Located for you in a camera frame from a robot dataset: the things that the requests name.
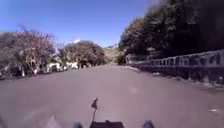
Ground distant hill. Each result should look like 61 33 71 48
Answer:
102 43 123 65

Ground grey asphalt road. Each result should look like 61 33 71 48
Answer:
0 64 224 128

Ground rounded green tree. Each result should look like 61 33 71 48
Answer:
58 39 108 69

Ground white buildings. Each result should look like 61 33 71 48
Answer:
19 60 93 76

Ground robot's own part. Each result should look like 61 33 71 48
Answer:
44 115 63 128
88 97 126 128
143 120 155 128
72 122 84 128

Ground dense dark trees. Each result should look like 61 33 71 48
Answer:
116 0 224 64

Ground bushy reddish trees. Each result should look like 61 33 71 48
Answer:
0 29 58 80

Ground low grey stone wall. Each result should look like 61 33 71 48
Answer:
125 49 224 85

